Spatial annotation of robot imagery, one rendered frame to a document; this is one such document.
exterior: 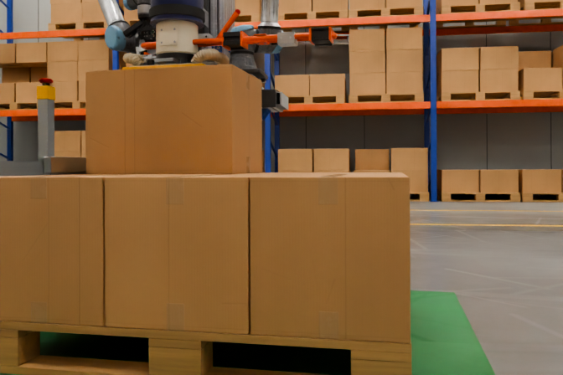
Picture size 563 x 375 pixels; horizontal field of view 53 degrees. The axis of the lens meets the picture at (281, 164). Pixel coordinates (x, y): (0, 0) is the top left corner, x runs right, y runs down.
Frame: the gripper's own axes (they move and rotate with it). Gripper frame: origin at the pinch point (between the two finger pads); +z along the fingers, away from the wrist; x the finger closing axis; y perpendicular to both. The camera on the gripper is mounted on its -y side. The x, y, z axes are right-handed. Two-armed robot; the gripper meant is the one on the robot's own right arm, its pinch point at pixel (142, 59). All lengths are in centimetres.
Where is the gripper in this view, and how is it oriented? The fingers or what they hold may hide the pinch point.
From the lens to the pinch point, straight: 274.7
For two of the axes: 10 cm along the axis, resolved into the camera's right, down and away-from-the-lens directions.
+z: 0.2, 10.0, -0.2
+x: 2.4, 0.1, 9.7
